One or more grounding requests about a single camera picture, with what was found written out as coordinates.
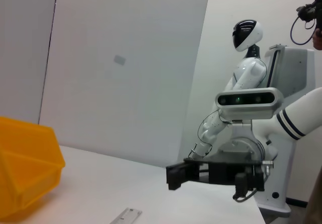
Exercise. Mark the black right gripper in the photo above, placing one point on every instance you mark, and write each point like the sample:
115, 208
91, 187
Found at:
224, 172

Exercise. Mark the transparent plastic ruler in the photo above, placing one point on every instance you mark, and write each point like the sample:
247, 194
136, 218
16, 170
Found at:
125, 216

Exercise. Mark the white humanoid robot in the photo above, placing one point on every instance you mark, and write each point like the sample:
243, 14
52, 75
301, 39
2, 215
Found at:
249, 70

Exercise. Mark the yellow plastic bin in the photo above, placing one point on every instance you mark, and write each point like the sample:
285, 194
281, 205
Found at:
25, 163

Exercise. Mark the grey wall sticker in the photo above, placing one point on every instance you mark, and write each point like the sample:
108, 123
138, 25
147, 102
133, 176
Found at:
120, 59

